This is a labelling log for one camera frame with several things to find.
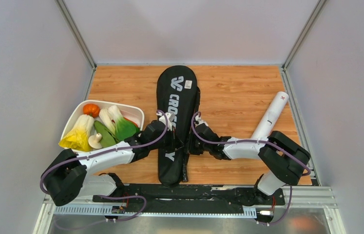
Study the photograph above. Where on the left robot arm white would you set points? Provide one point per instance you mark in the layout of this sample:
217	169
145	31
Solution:
72	175

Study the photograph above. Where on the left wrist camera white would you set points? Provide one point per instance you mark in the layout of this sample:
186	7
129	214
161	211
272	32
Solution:
167	118

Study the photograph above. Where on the yellow napa cabbage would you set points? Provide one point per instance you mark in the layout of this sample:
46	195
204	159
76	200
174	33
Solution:
77	137

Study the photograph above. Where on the white mushroom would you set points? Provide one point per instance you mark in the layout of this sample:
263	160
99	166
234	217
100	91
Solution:
94	141

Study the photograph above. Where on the green bok choy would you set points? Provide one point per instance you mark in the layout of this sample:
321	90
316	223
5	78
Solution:
124	128

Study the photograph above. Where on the black racket bag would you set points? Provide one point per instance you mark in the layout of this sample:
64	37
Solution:
177	92

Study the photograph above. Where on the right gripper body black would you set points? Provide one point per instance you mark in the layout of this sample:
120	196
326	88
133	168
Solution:
196	147

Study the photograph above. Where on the badminton racket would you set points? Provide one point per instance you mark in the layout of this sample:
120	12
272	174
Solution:
185	177

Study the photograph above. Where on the white bok choy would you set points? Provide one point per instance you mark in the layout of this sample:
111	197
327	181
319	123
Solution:
107	120

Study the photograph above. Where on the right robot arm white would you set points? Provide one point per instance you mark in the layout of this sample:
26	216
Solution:
286	160

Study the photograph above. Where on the white shuttlecock tube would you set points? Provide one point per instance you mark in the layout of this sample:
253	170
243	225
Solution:
271	115

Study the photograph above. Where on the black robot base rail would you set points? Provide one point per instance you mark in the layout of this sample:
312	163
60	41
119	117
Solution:
192	199

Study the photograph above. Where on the small orange pumpkin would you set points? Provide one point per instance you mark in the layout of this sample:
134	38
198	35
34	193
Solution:
91	110

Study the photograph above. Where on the white plastic tray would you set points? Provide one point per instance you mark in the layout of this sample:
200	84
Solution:
131	113

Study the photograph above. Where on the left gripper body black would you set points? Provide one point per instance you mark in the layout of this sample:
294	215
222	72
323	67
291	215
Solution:
167	142

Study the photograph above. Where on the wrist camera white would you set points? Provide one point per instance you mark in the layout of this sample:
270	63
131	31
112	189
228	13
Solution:
167	118
198	121

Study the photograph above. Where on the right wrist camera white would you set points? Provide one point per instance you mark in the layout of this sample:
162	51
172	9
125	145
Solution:
198	121

